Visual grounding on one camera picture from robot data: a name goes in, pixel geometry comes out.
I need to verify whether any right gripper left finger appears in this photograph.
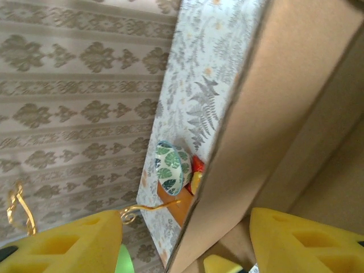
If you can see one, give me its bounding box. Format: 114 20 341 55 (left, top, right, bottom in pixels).
0 210 123 273

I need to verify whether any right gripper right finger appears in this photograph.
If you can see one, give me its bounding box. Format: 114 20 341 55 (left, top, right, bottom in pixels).
250 206 364 273

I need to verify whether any brown cardboard box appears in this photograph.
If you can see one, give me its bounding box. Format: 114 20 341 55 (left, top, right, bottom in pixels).
164 0 364 273

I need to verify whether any green plastic wine glass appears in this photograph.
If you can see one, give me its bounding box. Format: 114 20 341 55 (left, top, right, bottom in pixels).
115 243 134 273

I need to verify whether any red snack packet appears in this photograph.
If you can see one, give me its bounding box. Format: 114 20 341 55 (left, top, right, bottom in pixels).
189 155 206 197

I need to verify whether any leaf print ceramic bowl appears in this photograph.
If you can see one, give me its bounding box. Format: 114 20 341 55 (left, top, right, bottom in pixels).
155 140 192 197

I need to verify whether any gold wire rack wooden base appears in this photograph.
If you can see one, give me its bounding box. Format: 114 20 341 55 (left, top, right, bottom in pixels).
7 181 197 237

